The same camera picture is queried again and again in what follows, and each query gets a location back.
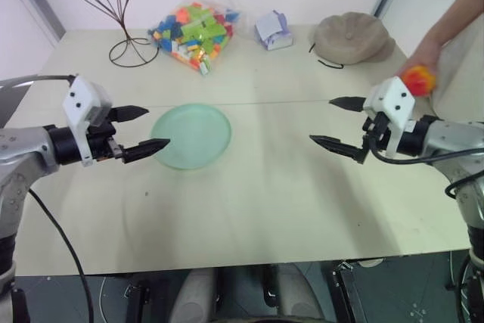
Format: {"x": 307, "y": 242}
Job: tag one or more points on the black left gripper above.
{"x": 102, "y": 146}

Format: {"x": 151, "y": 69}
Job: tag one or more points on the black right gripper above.
{"x": 380, "y": 132}

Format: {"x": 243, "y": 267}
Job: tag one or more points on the orange red ball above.
{"x": 419, "y": 81}

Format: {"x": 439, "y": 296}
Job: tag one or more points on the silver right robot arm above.
{"x": 453, "y": 141}

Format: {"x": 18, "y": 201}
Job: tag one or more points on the person's bare forearm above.
{"x": 457, "y": 9}

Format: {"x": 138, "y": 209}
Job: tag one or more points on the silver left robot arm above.
{"x": 22, "y": 156}

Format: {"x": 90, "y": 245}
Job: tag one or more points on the pale green round plate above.
{"x": 191, "y": 135}

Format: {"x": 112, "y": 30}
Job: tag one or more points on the person's bare hand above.
{"x": 425, "y": 56}

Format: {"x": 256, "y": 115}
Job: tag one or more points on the beige fabric cap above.
{"x": 351, "y": 37}

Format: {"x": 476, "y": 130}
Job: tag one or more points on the clear bag of colourful blocks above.
{"x": 196, "y": 31}

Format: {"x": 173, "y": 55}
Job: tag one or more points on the white purple paper pack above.
{"x": 273, "y": 30}

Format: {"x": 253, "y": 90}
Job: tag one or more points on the grey rounded robot leg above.
{"x": 196, "y": 296}
{"x": 296, "y": 292}

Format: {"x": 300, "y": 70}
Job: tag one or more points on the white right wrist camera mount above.
{"x": 393, "y": 98}

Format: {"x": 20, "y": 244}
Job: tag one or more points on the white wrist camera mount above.
{"x": 81, "y": 98}
{"x": 393, "y": 98}

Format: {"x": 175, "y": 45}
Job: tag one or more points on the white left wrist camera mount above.
{"x": 81, "y": 98}

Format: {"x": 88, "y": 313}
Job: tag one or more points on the black metal frame bracket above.
{"x": 351, "y": 289}
{"x": 141, "y": 300}

